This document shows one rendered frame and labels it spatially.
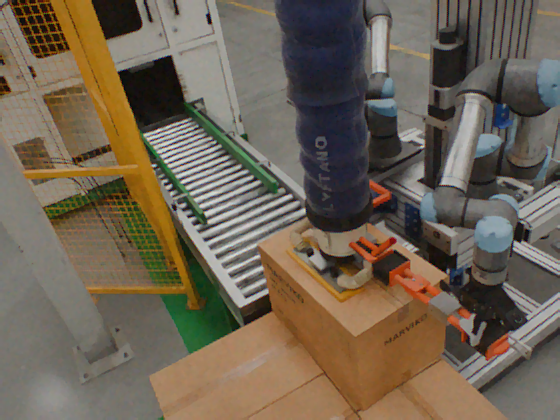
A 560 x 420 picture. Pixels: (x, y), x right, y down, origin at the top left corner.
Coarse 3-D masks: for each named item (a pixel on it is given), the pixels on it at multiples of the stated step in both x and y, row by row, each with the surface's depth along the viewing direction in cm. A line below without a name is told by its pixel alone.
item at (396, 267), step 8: (384, 256) 155; (392, 256) 155; (400, 256) 154; (376, 264) 153; (384, 264) 153; (392, 264) 152; (400, 264) 152; (408, 264) 151; (376, 272) 154; (384, 272) 149; (392, 272) 148; (400, 272) 150; (384, 280) 151; (392, 280) 150
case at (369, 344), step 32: (288, 256) 185; (416, 256) 174; (288, 288) 184; (320, 288) 169; (384, 288) 164; (288, 320) 202; (320, 320) 170; (352, 320) 156; (384, 320) 155; (416, 320) 166; (320, 352) 185; (352, 352) 158; (384, 352) 164; (416, 352) 176; (352, 384) 171; (384, 384) 173
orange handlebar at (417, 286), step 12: (384, 192) 185; (360, 240) 165; (360, 252) 160; (396, 276) 149; (408, 276) 149; (420, 276) 147; (408, 288) 145; (420, 288) 143; (432, 288) 143; (420, 300) 142; (468, 312) 134; (456, 324) 132; (504, 348) 124
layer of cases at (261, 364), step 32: (256, 320) 216; (224, 352) 204; (256, 352) 202; (288, 352) 199; (160, 384) 197; (192, 384) 194; (224, 384) 192; (256, 384) 190; (288, 384) 187; (320, 384) 185; (416, 384) 179; (448, 384) 177; (192, 416) 183; (224, 416) 181; (256, 416) 179; (288, 416) 177; (320, 416) 175; (352, 416) 173; (384, 416) 171; (416, 416) 170; (448, 416) 168; (480, 416) 166
